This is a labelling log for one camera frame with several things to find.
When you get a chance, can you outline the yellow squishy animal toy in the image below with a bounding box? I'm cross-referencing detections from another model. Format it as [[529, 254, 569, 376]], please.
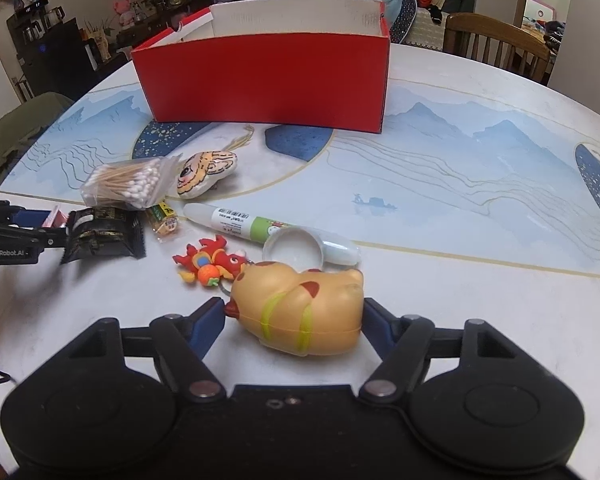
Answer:
[[224, 260, 366, 359]]

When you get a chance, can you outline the red cardboard box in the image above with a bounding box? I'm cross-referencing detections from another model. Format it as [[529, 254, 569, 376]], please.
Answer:
[[130, 1, 392, 135]]

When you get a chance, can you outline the beige monster face plush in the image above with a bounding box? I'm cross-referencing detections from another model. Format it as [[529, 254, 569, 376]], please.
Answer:
[[175, 125, 256, 199]]

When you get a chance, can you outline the wooden chair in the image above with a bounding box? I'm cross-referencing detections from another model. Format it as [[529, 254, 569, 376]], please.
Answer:
[[442, 12, 552, 84]]

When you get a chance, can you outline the olive green chair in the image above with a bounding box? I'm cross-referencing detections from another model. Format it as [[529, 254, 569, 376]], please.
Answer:
[[0, 92, 74, 197]]

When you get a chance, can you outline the printed mountain table mat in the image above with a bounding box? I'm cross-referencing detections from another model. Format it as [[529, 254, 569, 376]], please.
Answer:
[[0, 80, 600, 282]]

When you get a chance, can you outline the black cabinet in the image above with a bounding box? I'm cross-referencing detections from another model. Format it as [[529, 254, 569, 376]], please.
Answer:
[[6, 4, 97, 102]]

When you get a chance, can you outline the yellow green snack packet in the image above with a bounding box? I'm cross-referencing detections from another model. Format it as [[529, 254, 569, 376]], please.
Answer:
[[147, 200, 182, 237]]

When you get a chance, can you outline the black snack packet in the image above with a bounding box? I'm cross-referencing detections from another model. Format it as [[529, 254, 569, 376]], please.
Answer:
[[60, 205, 146, 264]]

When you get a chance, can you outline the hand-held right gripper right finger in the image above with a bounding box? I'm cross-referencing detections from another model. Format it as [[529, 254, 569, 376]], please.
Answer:
[[359, 296, 520, 403]]

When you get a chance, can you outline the pale blue correction tape dispenser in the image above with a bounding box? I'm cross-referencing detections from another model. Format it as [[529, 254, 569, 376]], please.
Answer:
[[262, 226, 362, 274]]

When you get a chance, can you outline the blue patterned cloth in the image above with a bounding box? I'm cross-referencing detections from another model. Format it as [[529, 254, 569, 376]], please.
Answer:
[[389, 0, 422, 45]]

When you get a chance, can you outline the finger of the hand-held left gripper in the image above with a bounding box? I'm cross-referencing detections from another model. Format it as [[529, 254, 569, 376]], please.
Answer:
[[0, 199, 52, 229], [39, 226, 72, 254]]

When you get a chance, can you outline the white glue pen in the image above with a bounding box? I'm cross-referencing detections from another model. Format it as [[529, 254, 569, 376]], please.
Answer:
[[182, 202, 282, 249]]

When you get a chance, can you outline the dark wooden sideboard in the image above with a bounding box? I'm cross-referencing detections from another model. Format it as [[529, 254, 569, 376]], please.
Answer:
[[115, 0, 217, 52]]

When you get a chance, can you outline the red white packet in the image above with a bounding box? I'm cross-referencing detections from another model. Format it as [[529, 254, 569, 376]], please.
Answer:
[[44, 205, 70, 230]]

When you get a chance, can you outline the bag of cotton swabs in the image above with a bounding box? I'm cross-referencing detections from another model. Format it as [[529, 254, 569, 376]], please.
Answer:
[[80, 156, 182, 211]]

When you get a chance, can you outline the pink plush toy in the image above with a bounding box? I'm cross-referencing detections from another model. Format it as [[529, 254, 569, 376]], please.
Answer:
[[112, 0, 137, 29]]

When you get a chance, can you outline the red dragon keychain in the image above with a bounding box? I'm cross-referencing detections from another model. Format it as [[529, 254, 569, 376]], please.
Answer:
[[172, 235, 252, 302]]

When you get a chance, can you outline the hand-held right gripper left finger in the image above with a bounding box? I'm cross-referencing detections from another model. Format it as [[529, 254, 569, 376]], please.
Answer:
[[67, 296, 228, 403]]

